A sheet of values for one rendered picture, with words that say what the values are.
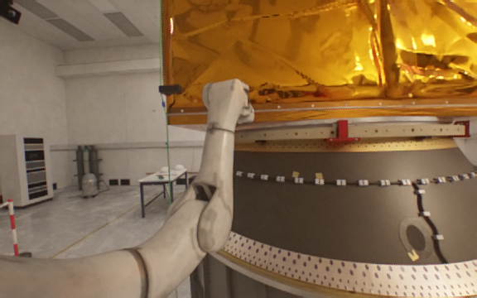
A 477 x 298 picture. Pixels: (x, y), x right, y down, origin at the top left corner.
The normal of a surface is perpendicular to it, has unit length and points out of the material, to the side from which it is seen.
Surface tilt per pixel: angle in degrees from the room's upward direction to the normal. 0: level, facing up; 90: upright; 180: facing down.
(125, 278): 54
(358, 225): 62
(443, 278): 43
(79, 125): 90
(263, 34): 89
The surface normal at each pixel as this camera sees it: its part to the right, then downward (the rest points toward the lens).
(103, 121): -0.04, 0.05
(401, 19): 0.12, -0.08
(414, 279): -0.11, -0.70
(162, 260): 0.62, -0.71
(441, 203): 0.08, -0.43
